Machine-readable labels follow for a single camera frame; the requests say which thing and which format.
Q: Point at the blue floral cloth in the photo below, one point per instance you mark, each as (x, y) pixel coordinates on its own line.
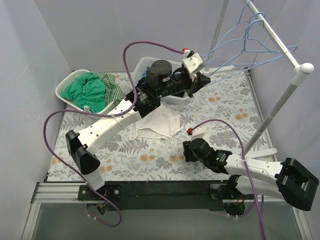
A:
(145, 72)

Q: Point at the silver clothes rack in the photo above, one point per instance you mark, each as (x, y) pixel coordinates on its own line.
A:
(295, 131)

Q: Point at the green striped garment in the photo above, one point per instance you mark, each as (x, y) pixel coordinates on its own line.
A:
(113, 92)

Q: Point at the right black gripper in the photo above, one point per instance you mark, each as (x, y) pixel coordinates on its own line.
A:
(186, 152)

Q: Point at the aluminium frame rail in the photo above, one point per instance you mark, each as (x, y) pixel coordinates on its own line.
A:
(56, 214)

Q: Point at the blue wire hanger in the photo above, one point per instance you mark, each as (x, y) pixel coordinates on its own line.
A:
(237, 33)
(263, 50)
(215, 45)

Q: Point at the green shirt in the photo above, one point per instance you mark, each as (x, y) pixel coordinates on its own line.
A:
(86, 91)

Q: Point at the white rectangular basket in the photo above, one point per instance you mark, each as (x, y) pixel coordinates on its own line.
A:
(141, 67)

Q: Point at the white tank top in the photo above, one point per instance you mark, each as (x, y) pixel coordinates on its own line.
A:
(163, 123)

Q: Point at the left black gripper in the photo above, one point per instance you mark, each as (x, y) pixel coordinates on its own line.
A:
(191, 83)

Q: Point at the white oval laundry basket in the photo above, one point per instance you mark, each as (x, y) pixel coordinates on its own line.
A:
(69, 80)

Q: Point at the floral table mat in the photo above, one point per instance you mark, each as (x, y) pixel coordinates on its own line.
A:
(225, 111)

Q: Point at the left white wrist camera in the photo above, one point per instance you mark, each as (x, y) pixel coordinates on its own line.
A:
(193, 62)

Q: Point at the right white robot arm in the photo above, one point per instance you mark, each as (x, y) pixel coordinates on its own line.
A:
(288, 180)

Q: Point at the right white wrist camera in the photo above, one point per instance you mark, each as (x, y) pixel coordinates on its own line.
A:
(196, 133)

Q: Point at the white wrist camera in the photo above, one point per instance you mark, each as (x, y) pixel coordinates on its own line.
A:
(193, 62)
(196, 133)

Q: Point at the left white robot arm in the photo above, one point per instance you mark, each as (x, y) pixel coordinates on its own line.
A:
(83, 145)

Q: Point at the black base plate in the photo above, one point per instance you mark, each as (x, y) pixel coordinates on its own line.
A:
(212, 195)

